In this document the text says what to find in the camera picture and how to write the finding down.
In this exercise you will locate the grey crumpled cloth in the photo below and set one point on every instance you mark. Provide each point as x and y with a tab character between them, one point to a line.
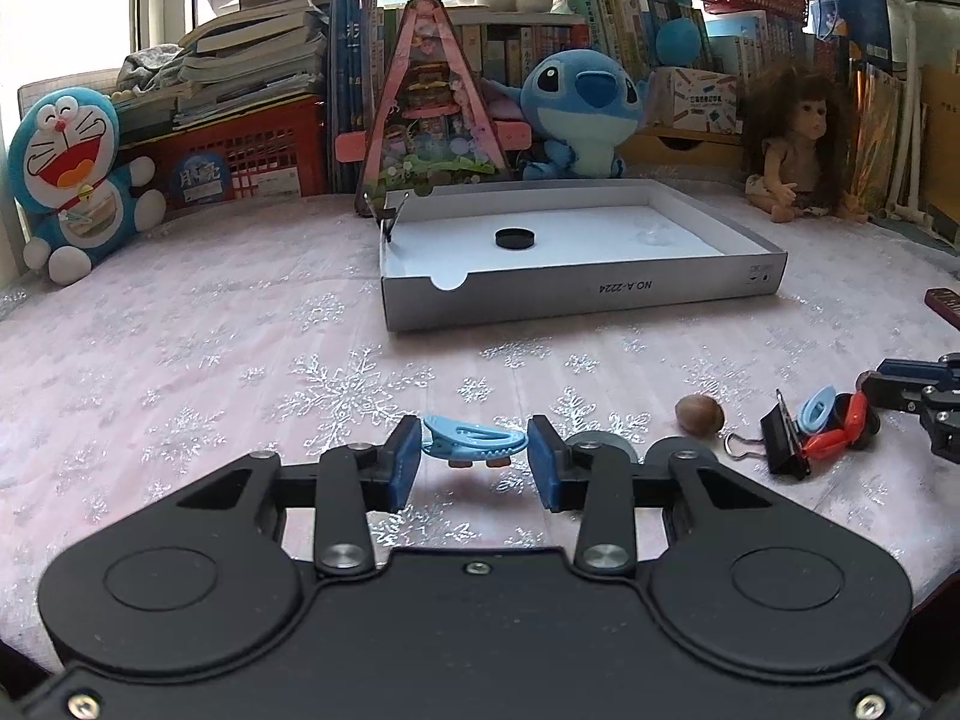
146	67

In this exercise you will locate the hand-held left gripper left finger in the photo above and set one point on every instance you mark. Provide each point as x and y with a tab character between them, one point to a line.
405	461

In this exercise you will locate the dark red remote control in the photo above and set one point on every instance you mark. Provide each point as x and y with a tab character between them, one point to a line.
943	305

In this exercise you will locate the wooden drawer box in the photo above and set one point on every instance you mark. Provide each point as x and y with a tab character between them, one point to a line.
682	146

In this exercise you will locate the pink snowflake tablecloth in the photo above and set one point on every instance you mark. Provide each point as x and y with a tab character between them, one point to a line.
225	360

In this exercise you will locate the gold foil sheets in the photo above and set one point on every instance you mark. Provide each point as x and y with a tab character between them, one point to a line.
874	142

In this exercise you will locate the white plastic pipe rack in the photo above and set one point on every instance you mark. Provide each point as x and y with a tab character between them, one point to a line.
911	112

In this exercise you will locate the curly brown hair doll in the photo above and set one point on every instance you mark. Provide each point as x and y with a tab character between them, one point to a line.
799	135

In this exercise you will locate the large black binder clip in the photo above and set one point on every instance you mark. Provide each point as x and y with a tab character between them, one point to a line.
784	442

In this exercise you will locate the colourful printed cardboard box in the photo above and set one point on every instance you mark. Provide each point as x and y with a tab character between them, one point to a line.
697	101

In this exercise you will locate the blue paper bag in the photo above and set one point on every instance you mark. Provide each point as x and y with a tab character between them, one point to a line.
855	7

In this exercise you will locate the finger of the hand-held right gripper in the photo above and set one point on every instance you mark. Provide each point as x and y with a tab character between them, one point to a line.
907	382
946	424

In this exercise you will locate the white cardboard box tray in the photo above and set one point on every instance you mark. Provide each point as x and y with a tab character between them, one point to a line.
585	292

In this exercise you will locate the row of blue upright books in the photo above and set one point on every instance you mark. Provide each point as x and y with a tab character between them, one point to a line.
352	75

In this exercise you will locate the blue robot cat plush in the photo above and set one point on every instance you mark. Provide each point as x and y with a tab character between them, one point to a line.
71	157

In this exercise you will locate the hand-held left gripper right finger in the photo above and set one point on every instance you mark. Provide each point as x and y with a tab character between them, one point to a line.
544	465

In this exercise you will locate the blue hair clip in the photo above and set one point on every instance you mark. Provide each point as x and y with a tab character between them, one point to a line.
472	439
814	409

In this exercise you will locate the blue plush ball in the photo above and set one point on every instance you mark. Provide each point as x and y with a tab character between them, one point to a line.
679	41

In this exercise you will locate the row of shelf books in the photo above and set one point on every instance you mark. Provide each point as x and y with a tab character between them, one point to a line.
757	41

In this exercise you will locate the blue alien plush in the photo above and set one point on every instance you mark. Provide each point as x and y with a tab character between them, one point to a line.
581	109

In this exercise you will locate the brown cardboard sheet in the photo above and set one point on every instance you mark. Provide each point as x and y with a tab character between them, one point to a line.
943	150

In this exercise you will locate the pink triangular toy house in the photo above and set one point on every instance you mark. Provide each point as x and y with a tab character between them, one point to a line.
431	112

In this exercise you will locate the red plastic crate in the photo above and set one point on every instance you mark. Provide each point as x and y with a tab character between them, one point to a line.
255	157

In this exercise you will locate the clear plastic cap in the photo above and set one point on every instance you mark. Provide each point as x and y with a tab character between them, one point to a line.
654	232

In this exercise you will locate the stack of lying books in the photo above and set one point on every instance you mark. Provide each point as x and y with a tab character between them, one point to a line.
247	52

